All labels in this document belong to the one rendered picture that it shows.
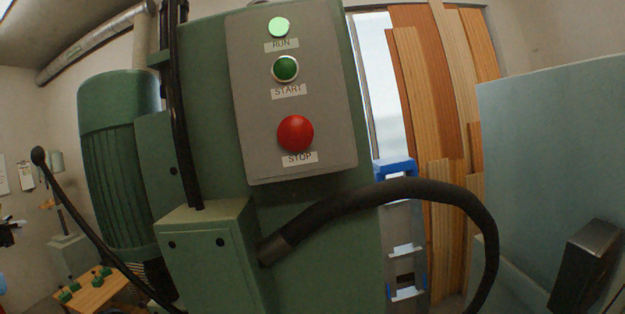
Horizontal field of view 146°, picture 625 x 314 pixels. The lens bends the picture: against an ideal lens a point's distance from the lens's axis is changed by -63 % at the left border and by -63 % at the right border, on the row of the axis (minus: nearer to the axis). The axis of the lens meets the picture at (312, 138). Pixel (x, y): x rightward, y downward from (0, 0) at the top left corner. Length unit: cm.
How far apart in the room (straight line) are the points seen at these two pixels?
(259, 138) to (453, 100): 168
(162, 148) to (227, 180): 12
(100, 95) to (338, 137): 36
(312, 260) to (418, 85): 149
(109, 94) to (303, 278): 38
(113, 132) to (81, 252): 249
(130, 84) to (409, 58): 157
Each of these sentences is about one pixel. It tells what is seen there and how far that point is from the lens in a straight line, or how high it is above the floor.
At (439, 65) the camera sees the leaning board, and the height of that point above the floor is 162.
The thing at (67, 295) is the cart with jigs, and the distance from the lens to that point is 208.
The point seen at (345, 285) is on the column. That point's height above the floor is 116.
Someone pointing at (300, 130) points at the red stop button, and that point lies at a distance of 21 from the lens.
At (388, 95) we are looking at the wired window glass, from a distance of 186.
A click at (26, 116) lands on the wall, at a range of 371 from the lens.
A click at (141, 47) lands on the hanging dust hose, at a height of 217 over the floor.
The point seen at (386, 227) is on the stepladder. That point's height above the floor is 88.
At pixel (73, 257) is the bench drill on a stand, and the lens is 281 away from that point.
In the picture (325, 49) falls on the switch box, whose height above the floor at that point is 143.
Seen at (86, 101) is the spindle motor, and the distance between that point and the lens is 46.
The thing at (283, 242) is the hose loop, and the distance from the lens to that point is 26.
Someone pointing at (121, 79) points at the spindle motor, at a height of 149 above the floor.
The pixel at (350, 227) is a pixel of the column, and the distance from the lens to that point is 31.
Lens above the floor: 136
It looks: 3 degrees down
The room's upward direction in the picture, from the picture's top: 10 degrees counter-clockwise
